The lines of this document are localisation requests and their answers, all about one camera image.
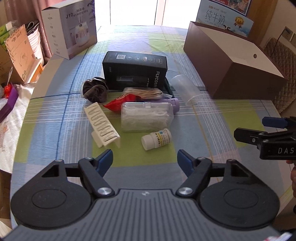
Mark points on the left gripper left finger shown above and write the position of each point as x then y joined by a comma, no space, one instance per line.
61,193

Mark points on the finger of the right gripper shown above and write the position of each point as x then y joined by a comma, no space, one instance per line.
275,122
251,137

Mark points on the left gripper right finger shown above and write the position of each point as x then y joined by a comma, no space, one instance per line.
228,194

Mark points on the clear plastic cup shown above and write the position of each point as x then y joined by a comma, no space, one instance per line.
187,90

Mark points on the cream slotted plastic rack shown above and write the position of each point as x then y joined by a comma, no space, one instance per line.
104,132

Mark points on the purple cream tube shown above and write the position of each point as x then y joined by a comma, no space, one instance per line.
173,101

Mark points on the white medicine bottle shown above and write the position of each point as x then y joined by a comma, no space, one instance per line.
156,139

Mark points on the red snack packet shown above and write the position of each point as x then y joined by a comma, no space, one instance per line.
115,105

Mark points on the dark brown hair scrunchie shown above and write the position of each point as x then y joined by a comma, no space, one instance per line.
95,90

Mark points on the bag of wooden toothpicks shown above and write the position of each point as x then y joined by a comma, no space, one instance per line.
147,93

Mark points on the black Flyco product box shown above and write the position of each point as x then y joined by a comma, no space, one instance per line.
128,69

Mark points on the person's right hand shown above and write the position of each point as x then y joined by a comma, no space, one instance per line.
293,177

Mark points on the quilted brown chair cushion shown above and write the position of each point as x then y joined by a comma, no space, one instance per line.
284,59

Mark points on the large brown storage box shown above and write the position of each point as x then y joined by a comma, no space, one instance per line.
230,66

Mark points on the white floral cloth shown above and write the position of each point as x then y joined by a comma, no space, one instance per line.
11,126

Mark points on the blue milk carton box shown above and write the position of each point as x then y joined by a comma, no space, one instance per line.
227,15

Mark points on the purple small box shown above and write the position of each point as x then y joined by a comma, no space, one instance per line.
8,107

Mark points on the red small toy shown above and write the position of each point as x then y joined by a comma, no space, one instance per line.
9,86

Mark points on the checkered tablecloth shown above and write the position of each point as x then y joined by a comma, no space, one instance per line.
56,127

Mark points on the brown cardboard box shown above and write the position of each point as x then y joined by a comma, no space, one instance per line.
19,55

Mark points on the white paper stack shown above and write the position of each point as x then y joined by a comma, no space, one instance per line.
34,36

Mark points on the white humidifier box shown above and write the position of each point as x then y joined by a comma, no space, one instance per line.
70,27

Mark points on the green tissue packs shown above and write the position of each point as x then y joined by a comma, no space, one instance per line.
6,30

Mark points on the pink curtain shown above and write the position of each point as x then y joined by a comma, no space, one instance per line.
28,11

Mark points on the wall power socket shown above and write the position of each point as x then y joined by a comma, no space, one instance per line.
287,33

